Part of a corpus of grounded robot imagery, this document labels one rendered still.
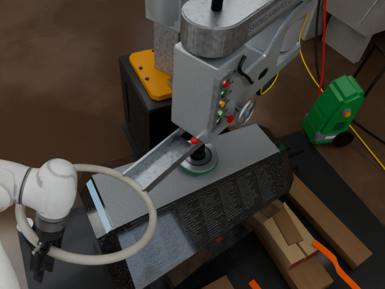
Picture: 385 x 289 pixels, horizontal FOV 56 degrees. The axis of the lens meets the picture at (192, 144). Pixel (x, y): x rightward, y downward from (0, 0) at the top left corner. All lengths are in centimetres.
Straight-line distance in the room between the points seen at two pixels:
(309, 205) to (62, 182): 211
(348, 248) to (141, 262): 149
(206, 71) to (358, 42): 314
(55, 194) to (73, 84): 272
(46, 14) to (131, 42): 113
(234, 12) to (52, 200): 85
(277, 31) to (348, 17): 253
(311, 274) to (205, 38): 174
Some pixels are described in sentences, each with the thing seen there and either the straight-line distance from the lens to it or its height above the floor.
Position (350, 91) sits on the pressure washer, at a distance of 306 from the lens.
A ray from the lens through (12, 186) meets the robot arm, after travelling 102.
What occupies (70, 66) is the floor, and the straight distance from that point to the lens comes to 389.
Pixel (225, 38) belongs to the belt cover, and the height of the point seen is 163.
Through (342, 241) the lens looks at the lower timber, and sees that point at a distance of 275.
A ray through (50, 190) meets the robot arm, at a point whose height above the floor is 152.
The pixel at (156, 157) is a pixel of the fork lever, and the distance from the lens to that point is 161.
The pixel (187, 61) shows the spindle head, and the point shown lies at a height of 149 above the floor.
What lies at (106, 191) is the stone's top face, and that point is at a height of 80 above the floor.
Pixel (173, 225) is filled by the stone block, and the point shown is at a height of 73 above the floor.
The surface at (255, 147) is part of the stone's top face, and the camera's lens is 205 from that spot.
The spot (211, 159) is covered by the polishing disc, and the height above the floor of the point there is 86.
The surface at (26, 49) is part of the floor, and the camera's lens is 423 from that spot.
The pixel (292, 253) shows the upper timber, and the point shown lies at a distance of 244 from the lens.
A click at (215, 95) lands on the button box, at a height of 141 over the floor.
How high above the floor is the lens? 232
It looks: 49 degrees down
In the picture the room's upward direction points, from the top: 6 degrees clockwise
